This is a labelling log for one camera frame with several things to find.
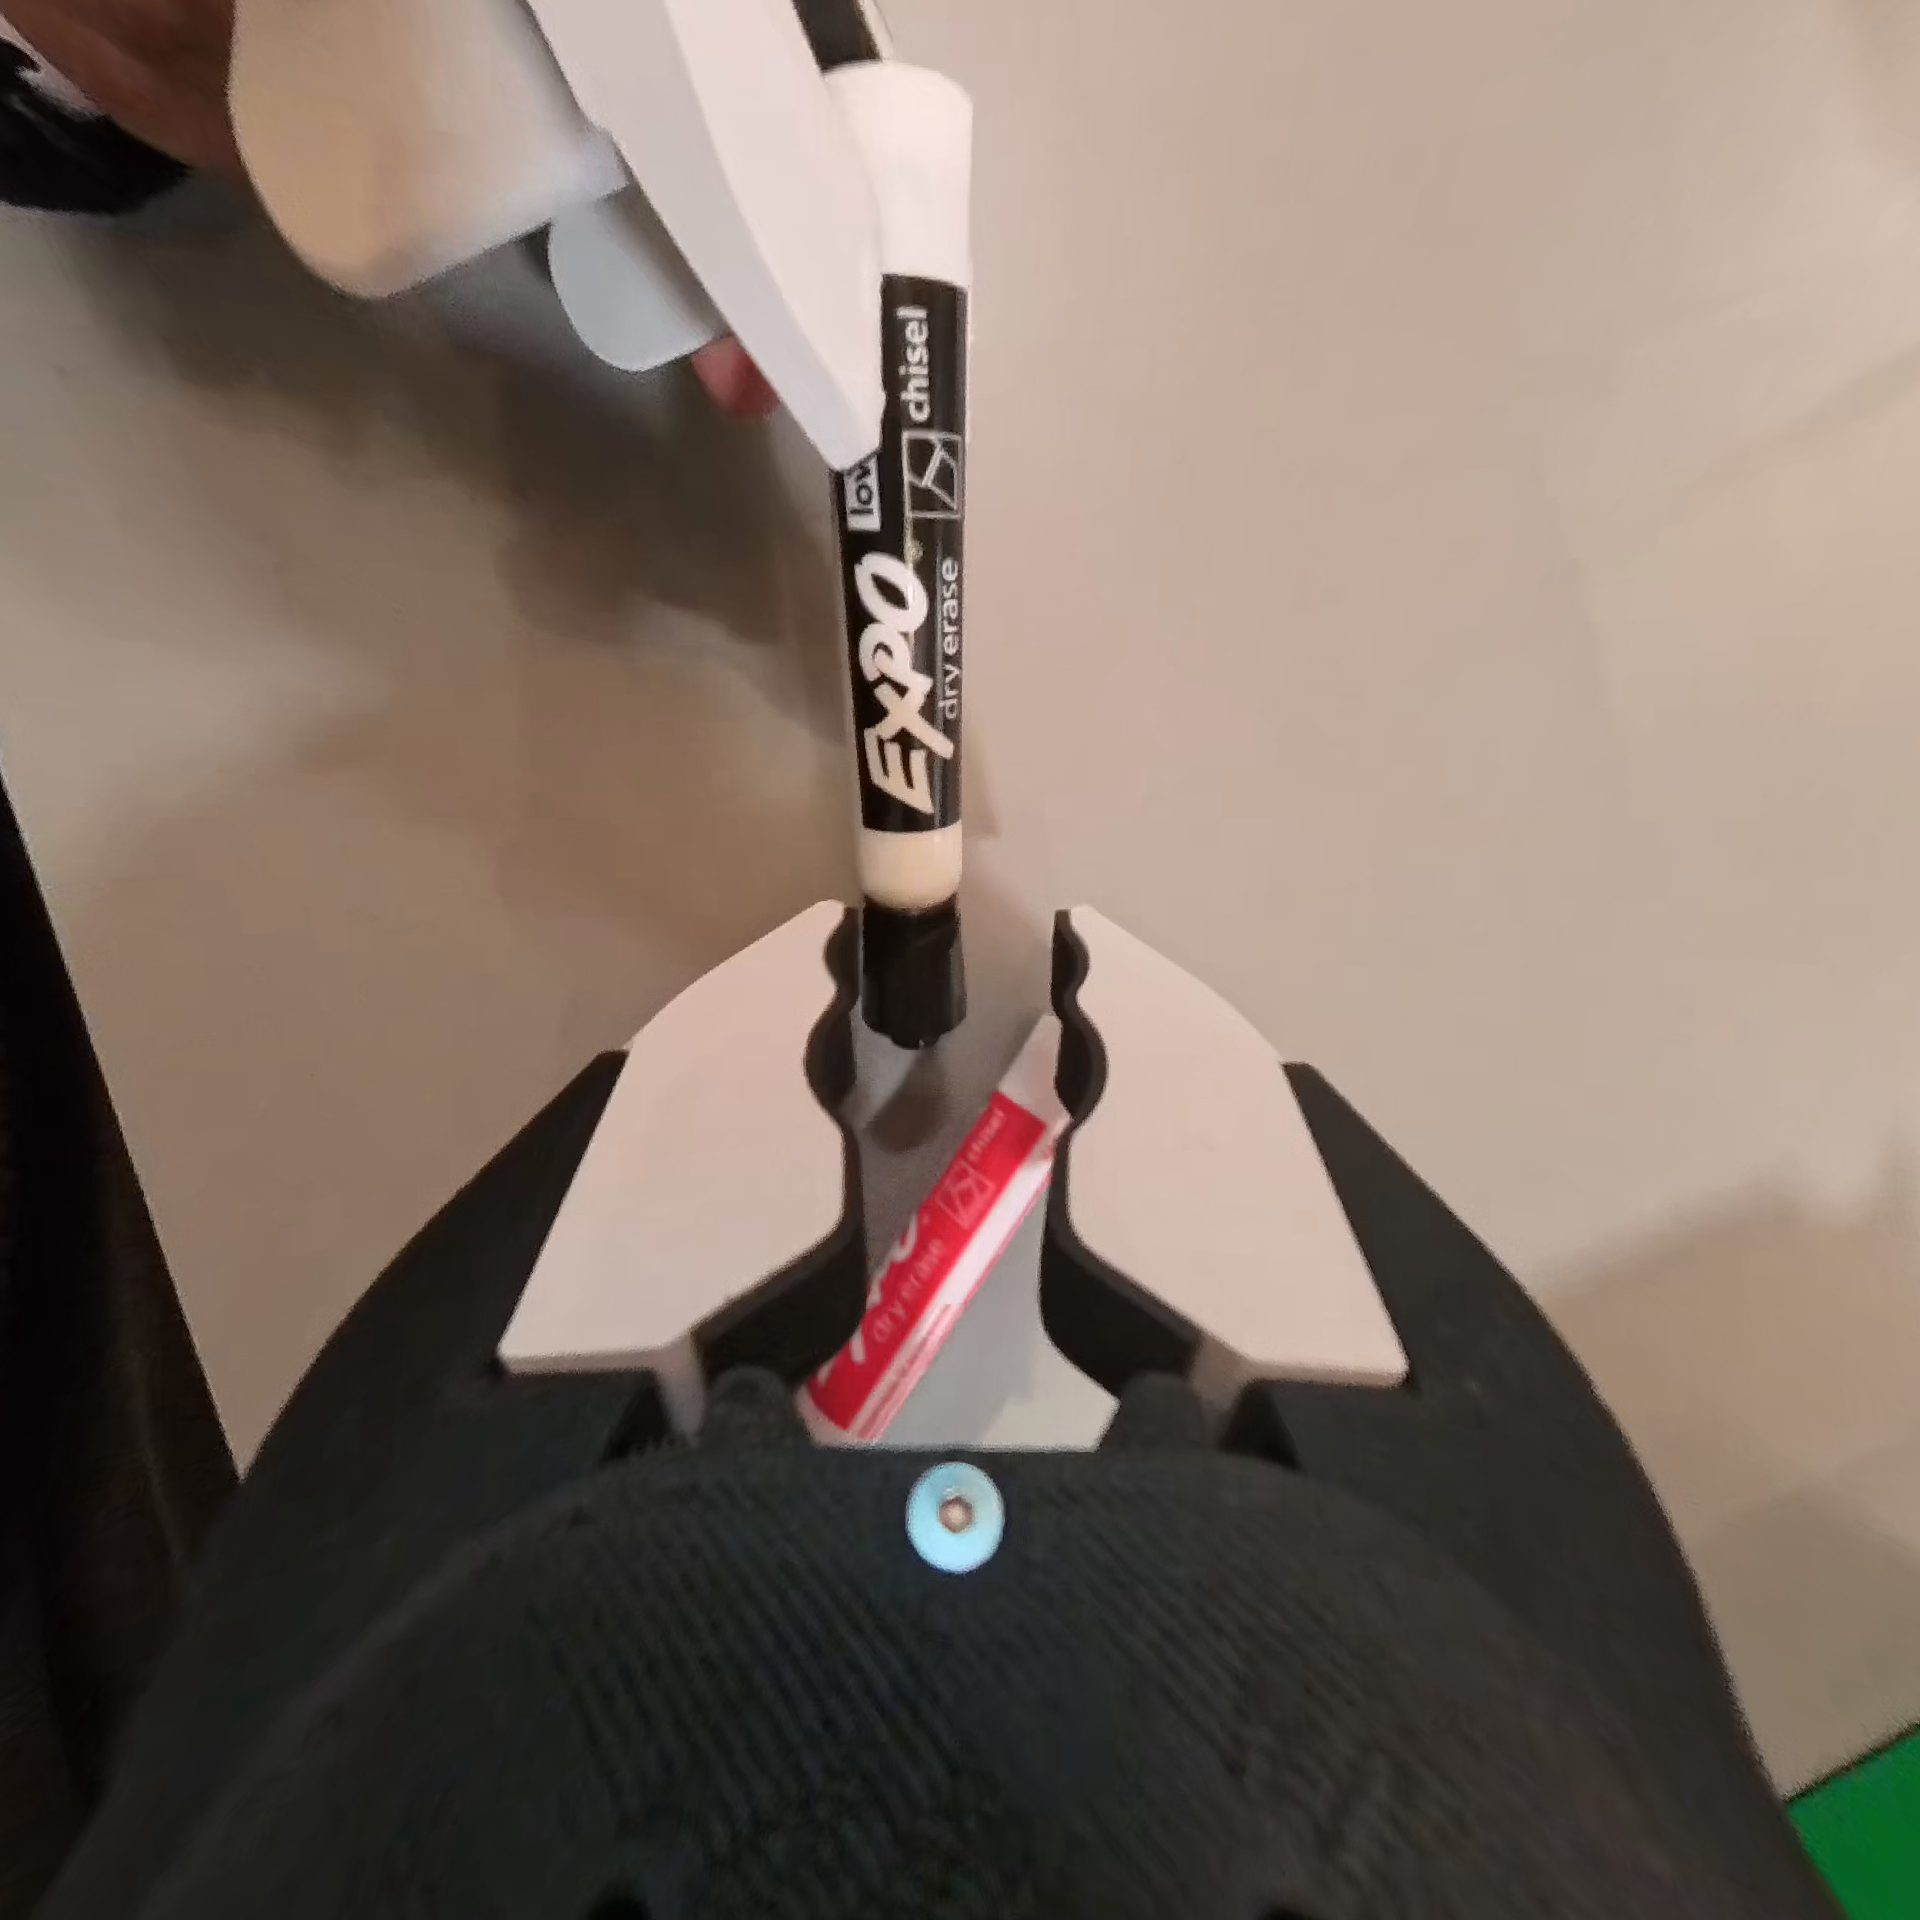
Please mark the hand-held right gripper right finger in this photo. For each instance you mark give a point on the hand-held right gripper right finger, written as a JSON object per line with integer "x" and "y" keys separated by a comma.
{"x": 1228, "y": 1200}

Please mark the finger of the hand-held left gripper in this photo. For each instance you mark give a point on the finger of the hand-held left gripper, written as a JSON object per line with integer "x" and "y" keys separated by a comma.
{"x": 749, "y": 180}
{"x": 842, "y": 30}

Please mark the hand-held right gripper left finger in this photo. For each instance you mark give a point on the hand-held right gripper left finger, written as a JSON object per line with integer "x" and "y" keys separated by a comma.
{"x": 689, "y": 1187}

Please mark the red dry erase marker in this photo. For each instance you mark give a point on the red dry erase marker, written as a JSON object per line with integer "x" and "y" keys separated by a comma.
{"x": 931, "y": 1245}

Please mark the black dry erase marker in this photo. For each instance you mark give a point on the black dry erase marker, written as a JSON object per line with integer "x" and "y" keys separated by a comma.
{"x": 915, "y": 675}

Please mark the person's left hand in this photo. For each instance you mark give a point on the person's left hand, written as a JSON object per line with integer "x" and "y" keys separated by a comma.
{"x": 134, "y": 60}

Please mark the person's black sweater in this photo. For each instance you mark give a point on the person's black sweater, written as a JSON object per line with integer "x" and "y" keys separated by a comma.
{"x": 78, "y": 1351}

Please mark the green plastic bin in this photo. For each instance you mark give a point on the green plastic bin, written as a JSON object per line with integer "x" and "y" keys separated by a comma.
{"x": 1858, "y": 1845}

